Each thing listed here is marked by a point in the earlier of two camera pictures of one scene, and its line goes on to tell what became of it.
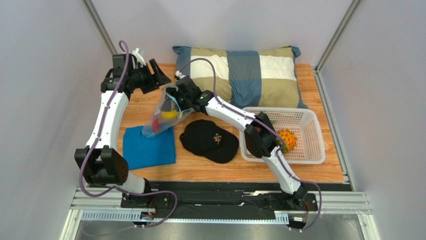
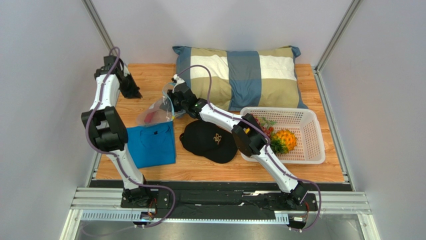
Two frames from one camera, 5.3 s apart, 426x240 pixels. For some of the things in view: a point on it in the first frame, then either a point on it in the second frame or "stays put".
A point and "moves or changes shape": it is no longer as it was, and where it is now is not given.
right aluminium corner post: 352,9 stays put
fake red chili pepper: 155,125 -> 148,117
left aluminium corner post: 101,25 stays put
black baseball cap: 205,138 stays put
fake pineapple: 290,140 stays put
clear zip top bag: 166,112 moves or changes shape
